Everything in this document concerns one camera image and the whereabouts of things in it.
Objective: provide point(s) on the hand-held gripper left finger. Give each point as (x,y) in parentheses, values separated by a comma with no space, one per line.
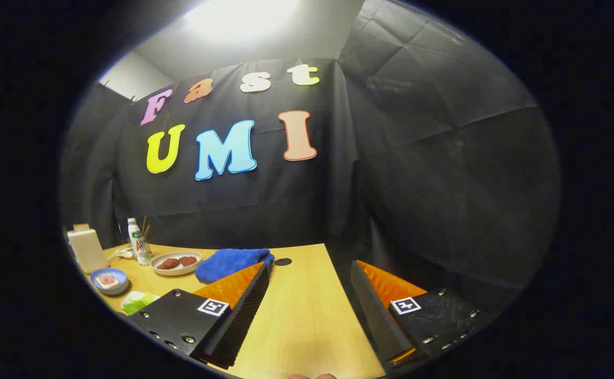
(238,321)

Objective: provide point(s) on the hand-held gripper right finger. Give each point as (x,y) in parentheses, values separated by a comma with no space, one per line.
(375,316)

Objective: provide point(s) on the green lettuce leaf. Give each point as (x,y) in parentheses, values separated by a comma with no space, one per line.
(136,302)

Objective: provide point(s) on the blue folded towel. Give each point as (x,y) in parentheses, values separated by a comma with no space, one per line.
(228,263)

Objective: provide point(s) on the black table grommet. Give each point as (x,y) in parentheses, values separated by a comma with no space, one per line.
(283,261)

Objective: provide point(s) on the beige round plate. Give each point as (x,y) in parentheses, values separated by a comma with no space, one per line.
(180,270)

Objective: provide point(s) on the brown meat piece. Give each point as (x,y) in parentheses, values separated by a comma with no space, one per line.
(188,260)
(168,263)

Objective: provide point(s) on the blue round plate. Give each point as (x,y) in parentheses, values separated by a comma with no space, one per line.
(121,277)

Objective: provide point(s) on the white drink bottle green cap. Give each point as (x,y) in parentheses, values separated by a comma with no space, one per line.
(138,245)

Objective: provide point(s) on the white divided condiment dish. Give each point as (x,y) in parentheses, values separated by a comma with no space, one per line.
(124,253)

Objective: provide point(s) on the brown wooden chopstick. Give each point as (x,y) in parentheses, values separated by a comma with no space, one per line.
(144,226)

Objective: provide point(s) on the pink ham slice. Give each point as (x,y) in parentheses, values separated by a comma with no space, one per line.
(108,279)

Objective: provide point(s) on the white bread slice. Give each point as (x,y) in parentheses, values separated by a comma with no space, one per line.
(99,284)

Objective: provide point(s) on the white toaster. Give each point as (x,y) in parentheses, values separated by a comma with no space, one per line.
(87,250)

